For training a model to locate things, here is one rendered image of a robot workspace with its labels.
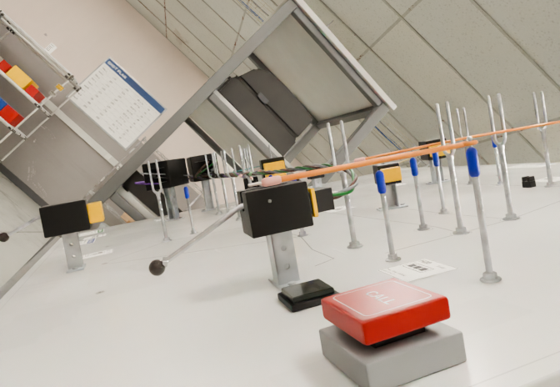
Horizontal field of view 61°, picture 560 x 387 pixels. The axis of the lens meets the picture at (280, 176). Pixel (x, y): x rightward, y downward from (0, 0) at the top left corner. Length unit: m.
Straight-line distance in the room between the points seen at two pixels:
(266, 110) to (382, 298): 1.32
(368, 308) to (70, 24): 8.54
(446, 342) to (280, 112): 1.36
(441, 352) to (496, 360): 0.03
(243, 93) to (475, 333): 1.31
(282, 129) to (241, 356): 1.29
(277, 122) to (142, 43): 7.00
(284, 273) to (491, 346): 0.20
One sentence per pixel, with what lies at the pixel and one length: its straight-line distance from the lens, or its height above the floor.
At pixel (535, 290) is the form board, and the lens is 0.37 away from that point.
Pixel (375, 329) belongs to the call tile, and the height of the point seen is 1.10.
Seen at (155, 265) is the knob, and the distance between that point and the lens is 0.42.
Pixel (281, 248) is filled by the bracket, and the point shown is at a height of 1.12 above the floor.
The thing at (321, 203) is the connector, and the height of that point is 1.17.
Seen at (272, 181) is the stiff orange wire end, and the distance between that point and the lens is 0.30.
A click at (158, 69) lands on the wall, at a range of 8.31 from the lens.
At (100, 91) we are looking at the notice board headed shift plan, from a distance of 8.25.
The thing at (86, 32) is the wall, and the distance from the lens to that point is 8.62.
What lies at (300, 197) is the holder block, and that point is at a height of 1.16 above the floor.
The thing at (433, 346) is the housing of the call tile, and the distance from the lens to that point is 0.26.
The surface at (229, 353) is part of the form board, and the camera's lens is 0.32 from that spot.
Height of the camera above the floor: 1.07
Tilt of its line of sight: 13 degrees up
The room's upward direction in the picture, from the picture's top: 42 degrees clockwise
